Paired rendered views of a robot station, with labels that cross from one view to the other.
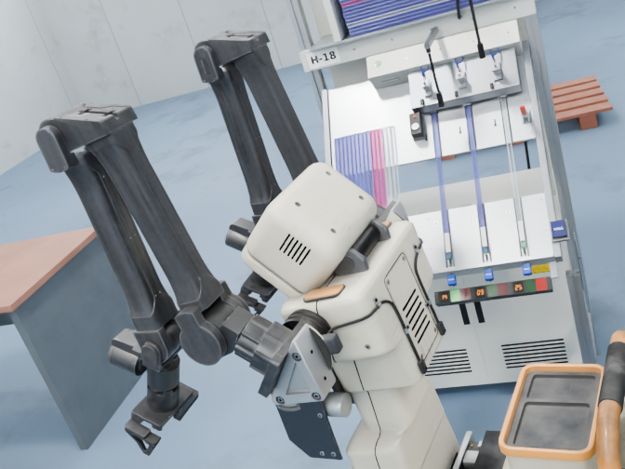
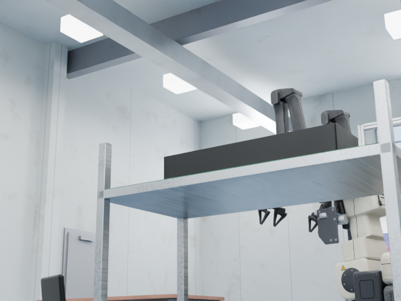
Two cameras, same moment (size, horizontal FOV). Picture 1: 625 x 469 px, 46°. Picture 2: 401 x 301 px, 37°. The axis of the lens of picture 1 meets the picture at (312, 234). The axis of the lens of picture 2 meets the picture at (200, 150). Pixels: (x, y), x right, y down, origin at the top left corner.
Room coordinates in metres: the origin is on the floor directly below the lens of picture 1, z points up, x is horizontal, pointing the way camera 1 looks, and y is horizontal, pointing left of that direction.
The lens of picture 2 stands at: (-1.58, 0.17, 0.55)
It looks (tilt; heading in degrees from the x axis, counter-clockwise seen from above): 16 degrees up; 11
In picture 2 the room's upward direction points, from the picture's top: 1 degrees counter-clockwise
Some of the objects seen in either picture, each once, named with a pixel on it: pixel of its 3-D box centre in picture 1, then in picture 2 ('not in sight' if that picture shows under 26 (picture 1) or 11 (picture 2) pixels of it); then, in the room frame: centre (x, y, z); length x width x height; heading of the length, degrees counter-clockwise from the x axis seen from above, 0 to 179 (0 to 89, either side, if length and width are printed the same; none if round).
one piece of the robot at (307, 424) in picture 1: (333, 368); (344, 222); (1.24, 0.04, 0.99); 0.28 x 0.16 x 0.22; 147
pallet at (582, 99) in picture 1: (512, 118); not in sight; (5.18, -1.65, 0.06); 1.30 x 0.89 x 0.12; 69
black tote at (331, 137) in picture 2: not in sight; (256, 165); (0.17, 0.33, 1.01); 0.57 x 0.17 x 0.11; 67
